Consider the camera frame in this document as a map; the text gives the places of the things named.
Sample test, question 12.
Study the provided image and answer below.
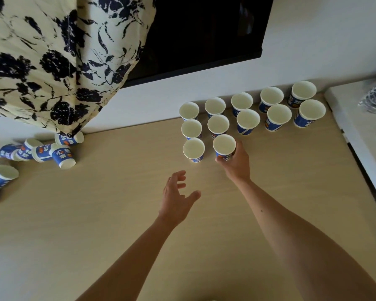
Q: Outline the person's left hand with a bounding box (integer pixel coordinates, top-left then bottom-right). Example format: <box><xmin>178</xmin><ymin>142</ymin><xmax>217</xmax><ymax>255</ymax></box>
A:
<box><xmin>158</xmin><ymin>170</ymin><xmax>202</xmax><ymax>229</ymax></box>

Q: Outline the person's right hand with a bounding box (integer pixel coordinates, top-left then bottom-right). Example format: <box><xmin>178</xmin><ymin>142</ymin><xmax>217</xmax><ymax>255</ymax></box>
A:
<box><xmin>215</xmin><ymin>140</ymin><xmax>251</xmax><ymax>184</ymax></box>

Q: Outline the blue white paper cup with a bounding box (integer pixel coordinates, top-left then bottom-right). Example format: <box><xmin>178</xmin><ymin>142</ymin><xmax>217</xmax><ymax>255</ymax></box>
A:
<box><xmin>212</xmin><ymin>134</ymin><xmax>237</xmax><ymax>161</ymax></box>

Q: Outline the grid of paper cups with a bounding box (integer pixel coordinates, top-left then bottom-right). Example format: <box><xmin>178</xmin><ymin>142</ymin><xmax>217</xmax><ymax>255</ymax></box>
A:
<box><xmin>179</xmin><ymin>80</ymin><xmax>327</xmax><ymax>163</ymax></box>

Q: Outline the pile of paper cups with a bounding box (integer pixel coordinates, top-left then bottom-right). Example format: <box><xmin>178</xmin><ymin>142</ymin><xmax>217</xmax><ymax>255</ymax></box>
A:
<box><xmin>0</xmin><ymin>130</ymin><xmax>84</xmax><ymax>208</ymax></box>

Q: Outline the person's right forearm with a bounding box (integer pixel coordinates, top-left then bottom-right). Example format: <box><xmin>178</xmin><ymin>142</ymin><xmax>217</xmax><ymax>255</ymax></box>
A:
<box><xmin>235</xmin><ymin>177</ymin><xmax>376</xmax><ymax>301</ymax></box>

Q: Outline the person's left forearm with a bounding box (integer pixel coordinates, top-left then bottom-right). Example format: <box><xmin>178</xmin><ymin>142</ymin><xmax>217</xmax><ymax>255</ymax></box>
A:
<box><xmin>76</xmin><ymin>216</ymin><xmax>176</xmax><ymax>301</ymax></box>

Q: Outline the white cabinet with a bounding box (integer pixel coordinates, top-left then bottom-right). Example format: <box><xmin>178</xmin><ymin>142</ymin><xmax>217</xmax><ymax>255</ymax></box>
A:
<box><xmin>324</xmin><ymin>77</ymin><xmax>376</xmax><ymax>222</ymax></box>

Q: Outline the black television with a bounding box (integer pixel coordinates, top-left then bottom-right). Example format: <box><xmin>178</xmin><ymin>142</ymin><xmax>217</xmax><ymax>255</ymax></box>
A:
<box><xmin>122</xmin><ymin>0</ymin><xmax>275</xmax><ymax>88</ymax></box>

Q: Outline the cream floral cloth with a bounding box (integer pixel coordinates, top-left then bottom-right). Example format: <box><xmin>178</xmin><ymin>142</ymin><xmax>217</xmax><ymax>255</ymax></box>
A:
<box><xmin>0</xmin><ymin>0</ymin><xmax>157</xmax><ymax>138</ymax></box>

